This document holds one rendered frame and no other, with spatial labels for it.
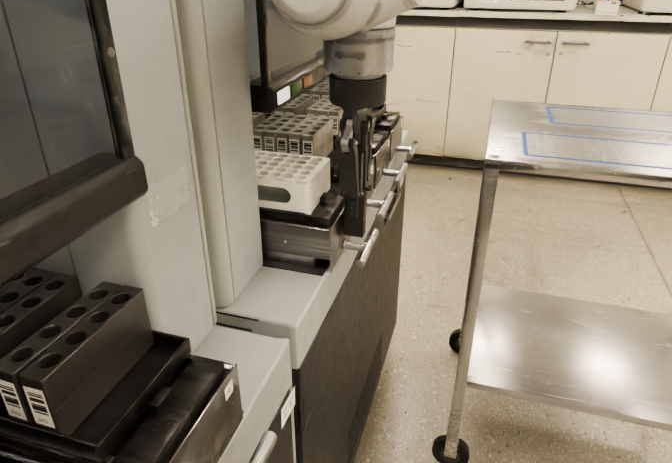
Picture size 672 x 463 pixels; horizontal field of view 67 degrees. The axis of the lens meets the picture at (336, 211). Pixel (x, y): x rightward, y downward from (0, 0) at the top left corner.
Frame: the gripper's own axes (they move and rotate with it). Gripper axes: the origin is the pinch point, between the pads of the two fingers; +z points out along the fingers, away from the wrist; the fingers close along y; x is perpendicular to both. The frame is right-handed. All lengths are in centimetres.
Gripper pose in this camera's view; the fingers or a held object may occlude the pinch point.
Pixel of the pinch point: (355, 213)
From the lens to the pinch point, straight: 74.4
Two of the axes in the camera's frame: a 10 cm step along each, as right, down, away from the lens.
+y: -2.9, 4.3, -8.6
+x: 9.6, 1.3, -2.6
